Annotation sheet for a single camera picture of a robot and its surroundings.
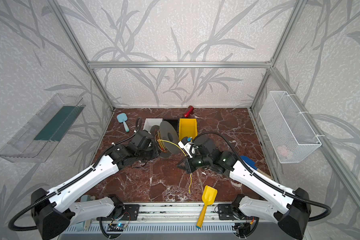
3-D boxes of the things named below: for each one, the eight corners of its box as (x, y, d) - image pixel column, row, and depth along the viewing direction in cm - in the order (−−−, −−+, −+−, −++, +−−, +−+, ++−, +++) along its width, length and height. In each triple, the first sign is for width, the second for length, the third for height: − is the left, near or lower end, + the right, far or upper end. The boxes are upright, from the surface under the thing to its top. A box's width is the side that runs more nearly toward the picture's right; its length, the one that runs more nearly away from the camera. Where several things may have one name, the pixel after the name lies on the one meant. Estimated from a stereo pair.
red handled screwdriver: (182, 116, 116) (182, 114, 113) (189, 107, 122) (189, 104, 120) (188, 118, 114) (188, 116, 112) (194, 109, 121) (194, 106, 119)
